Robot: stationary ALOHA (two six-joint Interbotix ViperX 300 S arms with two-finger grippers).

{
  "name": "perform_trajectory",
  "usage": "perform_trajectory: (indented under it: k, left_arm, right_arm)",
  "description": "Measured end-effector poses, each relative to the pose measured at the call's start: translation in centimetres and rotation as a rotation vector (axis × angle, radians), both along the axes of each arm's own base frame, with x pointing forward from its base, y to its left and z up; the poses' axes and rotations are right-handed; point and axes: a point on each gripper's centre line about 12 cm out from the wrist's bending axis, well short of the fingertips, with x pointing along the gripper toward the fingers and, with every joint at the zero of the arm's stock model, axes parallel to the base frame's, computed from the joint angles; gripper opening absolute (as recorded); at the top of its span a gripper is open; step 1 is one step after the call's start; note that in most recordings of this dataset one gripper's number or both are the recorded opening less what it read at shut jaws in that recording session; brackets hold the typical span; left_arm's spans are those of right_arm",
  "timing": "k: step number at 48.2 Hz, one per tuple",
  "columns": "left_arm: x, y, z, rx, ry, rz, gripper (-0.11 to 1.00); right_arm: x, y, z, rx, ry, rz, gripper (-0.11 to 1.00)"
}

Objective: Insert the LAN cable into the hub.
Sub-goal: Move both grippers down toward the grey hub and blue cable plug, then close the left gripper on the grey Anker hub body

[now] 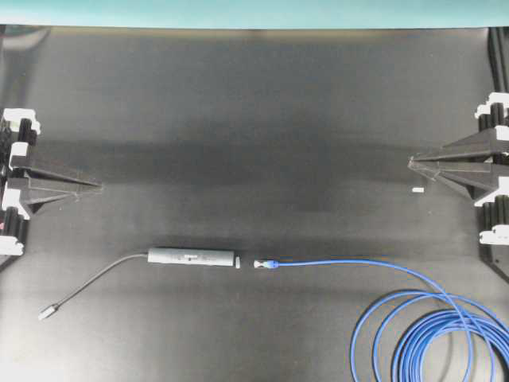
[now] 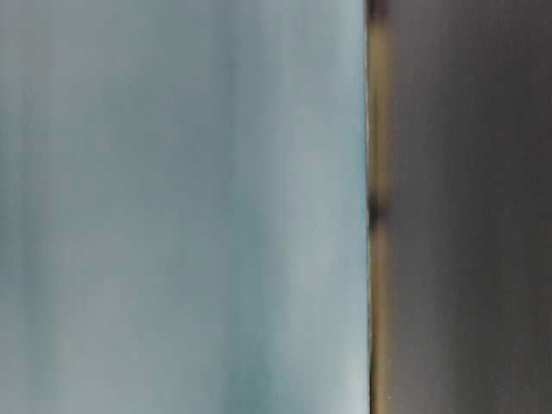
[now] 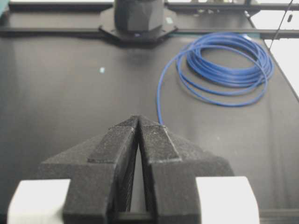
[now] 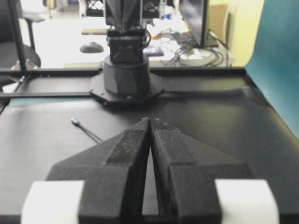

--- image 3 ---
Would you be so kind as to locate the black frame rail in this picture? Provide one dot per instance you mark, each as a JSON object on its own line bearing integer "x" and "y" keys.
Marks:
{"x": 97, "y": 20}

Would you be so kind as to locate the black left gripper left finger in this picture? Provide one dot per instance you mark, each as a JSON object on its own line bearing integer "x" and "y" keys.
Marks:
{"x": 101, "y": 171}

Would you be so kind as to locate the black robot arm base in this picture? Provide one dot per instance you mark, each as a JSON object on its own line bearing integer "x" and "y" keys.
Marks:
{"x": 140, "y": 21}

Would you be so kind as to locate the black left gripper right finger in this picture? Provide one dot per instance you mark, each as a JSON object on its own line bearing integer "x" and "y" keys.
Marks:
{"x": 170, "y": 165}

